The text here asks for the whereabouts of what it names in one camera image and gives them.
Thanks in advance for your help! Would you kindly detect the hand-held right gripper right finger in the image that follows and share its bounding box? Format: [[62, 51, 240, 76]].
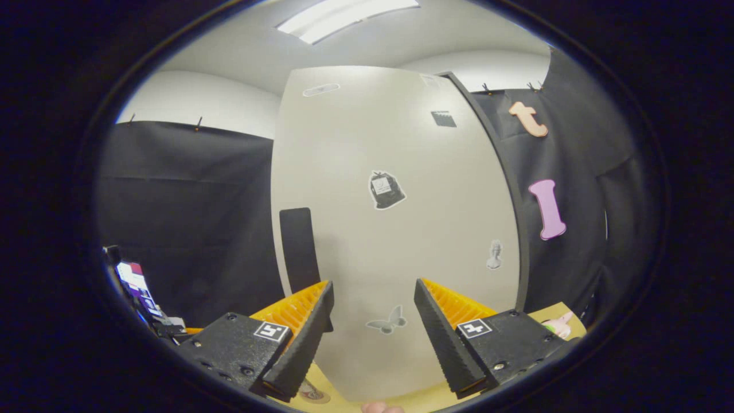
[[413, 278, 579, 401]]

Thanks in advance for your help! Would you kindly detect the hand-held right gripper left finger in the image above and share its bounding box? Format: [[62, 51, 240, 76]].
[[181, 279, 335, 403]]

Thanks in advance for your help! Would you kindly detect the black door handle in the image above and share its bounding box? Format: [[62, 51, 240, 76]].
[[279, 207, 323, 297]]

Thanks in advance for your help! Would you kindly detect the dark grey cabinet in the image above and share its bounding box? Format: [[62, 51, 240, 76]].
[[436, 70, 532, 315]]

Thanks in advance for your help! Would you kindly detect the black backdrop cloth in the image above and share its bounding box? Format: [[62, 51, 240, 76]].
[[96, 48, 661, 332]]

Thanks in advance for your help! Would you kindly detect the green plush toy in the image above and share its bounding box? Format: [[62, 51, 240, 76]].
[[540, 311, 575, 341]]

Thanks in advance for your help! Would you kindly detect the ceiling light panel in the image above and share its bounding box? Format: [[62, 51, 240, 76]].
[[276, 0, 421, 46]]

